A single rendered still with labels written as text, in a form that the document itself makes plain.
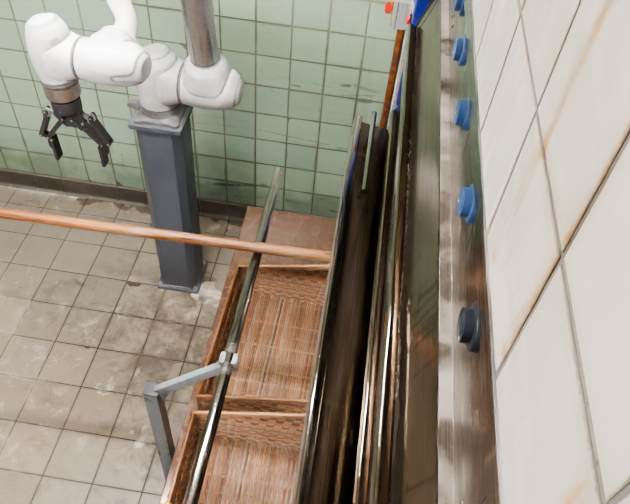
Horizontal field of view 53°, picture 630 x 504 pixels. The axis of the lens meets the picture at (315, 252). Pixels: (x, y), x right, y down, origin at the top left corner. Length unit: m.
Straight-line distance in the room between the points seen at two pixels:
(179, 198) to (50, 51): 1.22
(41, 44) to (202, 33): 0.69
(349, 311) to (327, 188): 1.93
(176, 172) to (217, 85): 0.48
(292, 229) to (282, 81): 0.68
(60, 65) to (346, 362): 0.96
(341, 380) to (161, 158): 1.55
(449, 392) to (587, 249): 0.39
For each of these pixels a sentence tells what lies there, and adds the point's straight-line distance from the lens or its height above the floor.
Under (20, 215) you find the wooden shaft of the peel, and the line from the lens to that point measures 1.97.
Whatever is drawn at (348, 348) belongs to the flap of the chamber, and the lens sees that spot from 1.34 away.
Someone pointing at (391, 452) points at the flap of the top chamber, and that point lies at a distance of 0.89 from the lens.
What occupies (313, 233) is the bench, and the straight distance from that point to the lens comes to 2.67.
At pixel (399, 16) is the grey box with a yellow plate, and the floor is 1.46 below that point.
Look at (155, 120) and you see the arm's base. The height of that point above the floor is 1.02.
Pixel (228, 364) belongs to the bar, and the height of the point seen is 1.17.
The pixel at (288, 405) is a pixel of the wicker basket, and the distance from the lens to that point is 1.99.
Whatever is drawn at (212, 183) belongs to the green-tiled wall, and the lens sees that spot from 3.41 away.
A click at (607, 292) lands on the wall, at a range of 0.35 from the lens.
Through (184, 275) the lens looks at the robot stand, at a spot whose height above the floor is 0.12.
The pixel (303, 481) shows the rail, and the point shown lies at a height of 1.44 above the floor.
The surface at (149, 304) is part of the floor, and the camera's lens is 3.19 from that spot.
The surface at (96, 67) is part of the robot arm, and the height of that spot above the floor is 1.66.
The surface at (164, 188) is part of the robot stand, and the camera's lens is 2.73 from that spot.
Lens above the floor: 2.52
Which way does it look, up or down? 48 degrees down
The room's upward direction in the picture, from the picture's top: 6 degrees clockwise
